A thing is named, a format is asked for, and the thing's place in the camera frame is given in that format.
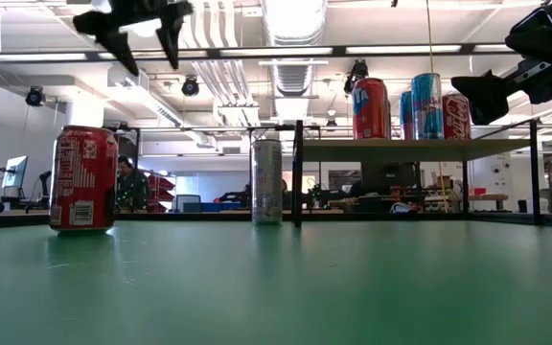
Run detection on Red Bull Sugarfree can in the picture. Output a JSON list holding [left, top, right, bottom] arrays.
[[410, 72, 444, 141]]

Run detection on black aluminium table frame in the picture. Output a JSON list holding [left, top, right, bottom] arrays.
[[0, 209, 552, 230]]

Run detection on black ceiling dome camera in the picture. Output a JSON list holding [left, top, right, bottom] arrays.
[[181, 77, 200, 98], [25, 85, 46, 107], [344, 57, 371, 95]]

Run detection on green table mat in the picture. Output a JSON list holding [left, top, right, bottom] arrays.
[[0, 218, 552, 345]]

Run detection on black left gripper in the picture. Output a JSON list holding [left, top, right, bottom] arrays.
[[72, 0, 196, 78]]

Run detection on computer monitor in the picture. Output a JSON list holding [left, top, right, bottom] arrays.
[[1, 155, 29, 191]]

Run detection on red Coca-Cola can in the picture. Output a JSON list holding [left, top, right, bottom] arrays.
[[441, 93, 472, 141], [48, 125, 120, 236]]

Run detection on raised wooden shelf platform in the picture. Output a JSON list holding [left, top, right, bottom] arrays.
[[292, 118, 545, 229]]

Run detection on white slim can black top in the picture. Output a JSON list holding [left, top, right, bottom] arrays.
[[250, 138, 285, 226]]

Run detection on red storage bins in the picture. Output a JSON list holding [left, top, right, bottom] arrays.
[[147, 174, 176, 213]]

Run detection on blue Red Bull can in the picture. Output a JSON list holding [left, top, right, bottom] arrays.
[[399, 90, 415, 141]]

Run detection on person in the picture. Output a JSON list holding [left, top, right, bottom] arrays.
[[115, 153, 151, 213]]

